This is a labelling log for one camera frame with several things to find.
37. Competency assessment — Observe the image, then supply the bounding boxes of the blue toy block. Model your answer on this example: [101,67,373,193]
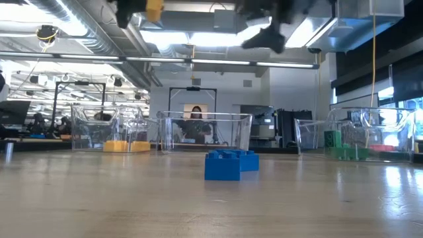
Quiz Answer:
[231,149,260,173]
[204,149,241,181]

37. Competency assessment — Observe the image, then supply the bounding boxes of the clear plastic bin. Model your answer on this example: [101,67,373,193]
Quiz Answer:
[157,110,254,153]
[71,104,159,153]
[293,106,417,163]

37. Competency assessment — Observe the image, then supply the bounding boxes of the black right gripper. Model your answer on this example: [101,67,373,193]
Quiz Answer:
[236,0,300,54]

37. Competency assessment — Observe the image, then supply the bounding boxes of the long ceiling light bar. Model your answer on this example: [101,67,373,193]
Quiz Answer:
[0,51,321,70]

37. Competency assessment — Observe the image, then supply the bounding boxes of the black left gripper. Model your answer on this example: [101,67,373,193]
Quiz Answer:
[115,0,148,29]

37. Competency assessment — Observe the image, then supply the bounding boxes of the grey ceiling box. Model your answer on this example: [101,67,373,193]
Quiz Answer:
[213,9,239,34]

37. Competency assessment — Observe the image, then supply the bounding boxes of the red bag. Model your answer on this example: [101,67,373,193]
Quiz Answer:
[369,143,396,153]

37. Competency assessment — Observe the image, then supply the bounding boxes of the black computer monitor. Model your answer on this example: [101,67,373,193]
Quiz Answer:
[0,100,31,126]

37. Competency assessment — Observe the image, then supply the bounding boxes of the yellow cable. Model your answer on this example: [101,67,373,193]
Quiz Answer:
[363,0,377,148]

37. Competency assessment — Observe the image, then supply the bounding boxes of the person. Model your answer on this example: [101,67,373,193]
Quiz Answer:
[28,112,47,135]
[56,115,72,136]
[180,105,212,145]

